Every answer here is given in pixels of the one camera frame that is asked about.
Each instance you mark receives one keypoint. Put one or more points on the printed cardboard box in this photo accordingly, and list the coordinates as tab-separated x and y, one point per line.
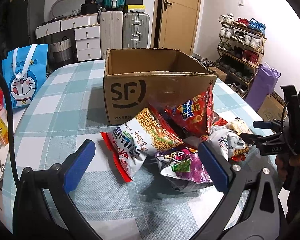
271	110

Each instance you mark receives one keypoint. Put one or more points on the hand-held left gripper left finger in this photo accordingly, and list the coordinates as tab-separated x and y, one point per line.
80	166

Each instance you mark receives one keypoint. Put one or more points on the plain black shoe box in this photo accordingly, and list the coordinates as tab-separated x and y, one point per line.
134	1

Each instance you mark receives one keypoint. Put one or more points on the yellow black shoe box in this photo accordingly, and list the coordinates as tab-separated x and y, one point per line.
134	8

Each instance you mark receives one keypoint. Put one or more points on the pile of dark sneakers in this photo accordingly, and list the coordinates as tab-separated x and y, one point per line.
205	62

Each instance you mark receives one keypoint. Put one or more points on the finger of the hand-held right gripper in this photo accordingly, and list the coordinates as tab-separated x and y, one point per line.
255	138
262	124

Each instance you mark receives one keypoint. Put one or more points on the blue cartoon gift bag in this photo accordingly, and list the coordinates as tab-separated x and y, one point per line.
25	85

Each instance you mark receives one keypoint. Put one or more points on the small cardboard box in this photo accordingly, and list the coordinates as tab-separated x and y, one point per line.
218	73

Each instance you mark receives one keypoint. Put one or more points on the wooden door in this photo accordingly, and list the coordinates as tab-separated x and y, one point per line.
182	17

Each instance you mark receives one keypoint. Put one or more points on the silver suitcase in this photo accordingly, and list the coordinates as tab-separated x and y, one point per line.
135	30

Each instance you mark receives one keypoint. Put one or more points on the white noodle snack bag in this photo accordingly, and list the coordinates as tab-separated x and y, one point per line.
227	140
135	140

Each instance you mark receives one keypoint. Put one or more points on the grey wicker basket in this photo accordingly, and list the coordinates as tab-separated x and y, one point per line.
62	51

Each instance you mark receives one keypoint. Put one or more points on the brown cardboard box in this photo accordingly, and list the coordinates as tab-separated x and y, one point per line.
125	95

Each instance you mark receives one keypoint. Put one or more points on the red cone snack bag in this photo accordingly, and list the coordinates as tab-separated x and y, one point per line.
190	115

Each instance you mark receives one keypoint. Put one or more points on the beige suitcase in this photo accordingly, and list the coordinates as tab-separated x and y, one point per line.
111	32

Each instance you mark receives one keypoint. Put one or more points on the black bin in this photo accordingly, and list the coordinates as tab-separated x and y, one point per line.
89	9

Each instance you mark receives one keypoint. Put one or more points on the dark grey cabinet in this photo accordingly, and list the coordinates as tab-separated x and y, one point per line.
25	22

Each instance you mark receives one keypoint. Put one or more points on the person's right hand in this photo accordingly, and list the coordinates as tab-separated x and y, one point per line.
280	166

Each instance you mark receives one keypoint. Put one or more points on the small beige snack packet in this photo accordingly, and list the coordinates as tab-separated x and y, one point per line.
240	127

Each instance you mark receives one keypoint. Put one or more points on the white drawer desk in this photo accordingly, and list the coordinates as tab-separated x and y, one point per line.
87	40

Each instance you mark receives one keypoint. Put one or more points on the wooden shoe rack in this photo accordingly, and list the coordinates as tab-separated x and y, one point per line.
263	46

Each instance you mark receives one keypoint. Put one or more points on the purple snack bag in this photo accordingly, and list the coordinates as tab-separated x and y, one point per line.
185	170

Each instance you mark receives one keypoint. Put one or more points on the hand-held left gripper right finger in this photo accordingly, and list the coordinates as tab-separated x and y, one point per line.
213	167

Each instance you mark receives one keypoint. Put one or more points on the shoe rack with shoes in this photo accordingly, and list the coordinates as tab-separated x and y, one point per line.
250	40

